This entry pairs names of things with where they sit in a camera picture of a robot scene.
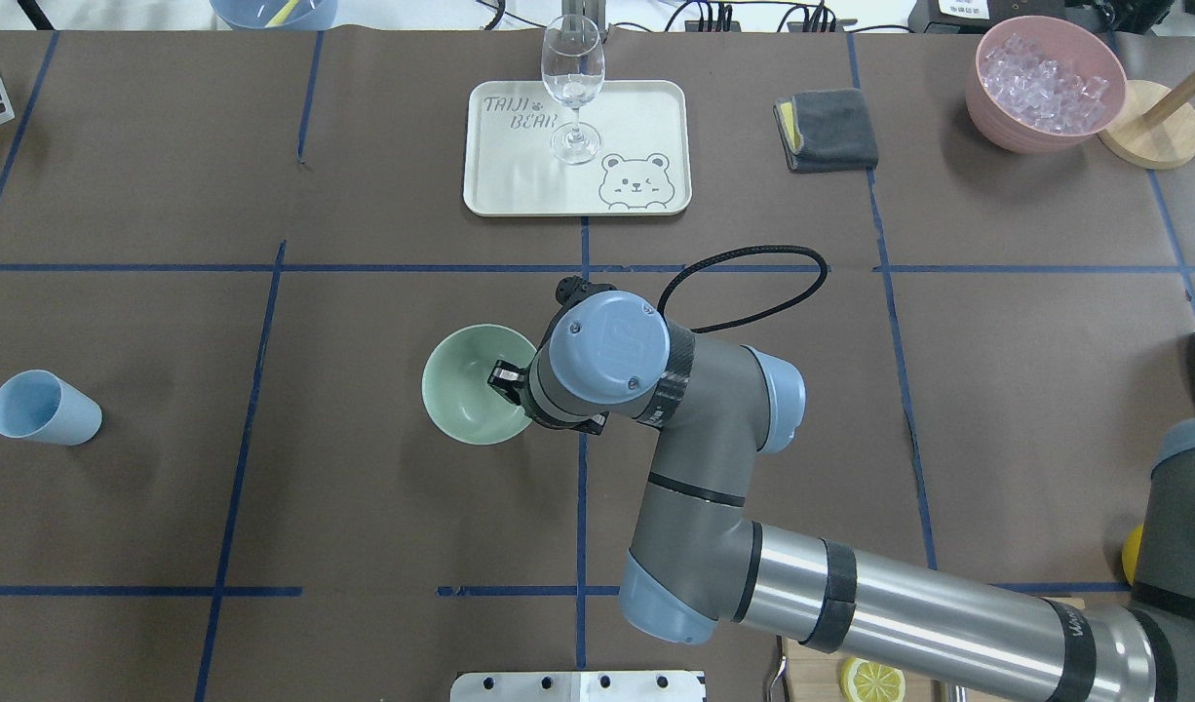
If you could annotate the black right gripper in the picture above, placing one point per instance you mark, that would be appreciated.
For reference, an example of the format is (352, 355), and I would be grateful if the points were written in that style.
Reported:
(506, 381)

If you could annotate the green ceramic bowl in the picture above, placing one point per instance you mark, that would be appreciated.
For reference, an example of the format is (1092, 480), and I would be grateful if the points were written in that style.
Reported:
(455, 384)

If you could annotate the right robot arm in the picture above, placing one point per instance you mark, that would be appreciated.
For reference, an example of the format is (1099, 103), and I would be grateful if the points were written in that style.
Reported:
(698, 556)

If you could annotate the blue plastic bowl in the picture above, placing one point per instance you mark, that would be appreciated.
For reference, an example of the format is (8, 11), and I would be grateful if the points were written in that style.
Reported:
(276, 15)

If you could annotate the pink bowl of ice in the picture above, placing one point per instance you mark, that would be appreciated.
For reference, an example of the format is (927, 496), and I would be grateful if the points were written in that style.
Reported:
(1040, 84)

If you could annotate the cream bear print tray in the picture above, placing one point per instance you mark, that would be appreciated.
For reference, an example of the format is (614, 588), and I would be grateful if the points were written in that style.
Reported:
(643, 168)

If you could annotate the clear wine glass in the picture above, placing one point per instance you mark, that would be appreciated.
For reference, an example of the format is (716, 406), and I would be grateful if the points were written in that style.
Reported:
(573, 68)

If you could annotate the grey folded cloth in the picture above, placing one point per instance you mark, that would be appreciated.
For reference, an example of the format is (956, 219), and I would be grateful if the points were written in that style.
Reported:
(826, 132)

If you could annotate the wooden cutting board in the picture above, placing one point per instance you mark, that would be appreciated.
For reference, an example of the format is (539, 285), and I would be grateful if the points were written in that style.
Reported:
(810, 675)

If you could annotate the half lemon slice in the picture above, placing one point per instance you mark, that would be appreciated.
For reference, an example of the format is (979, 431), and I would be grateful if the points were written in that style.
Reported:
(862, 680)

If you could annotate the light blue plastic cup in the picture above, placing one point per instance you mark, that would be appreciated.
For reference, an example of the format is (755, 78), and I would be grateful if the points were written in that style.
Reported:
(40, 407)

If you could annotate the yellow lemon front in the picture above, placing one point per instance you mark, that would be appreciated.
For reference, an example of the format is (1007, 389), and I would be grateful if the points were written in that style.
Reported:
(1129, 555)

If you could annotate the wooden cup stand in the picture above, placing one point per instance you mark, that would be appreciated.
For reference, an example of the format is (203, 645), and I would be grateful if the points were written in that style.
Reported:
(1156, 127)

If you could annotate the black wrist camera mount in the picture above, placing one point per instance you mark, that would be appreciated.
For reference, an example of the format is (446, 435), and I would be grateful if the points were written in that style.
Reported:
(572, 290)

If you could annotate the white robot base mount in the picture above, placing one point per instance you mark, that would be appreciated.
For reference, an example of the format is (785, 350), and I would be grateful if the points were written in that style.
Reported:
(634, 685)

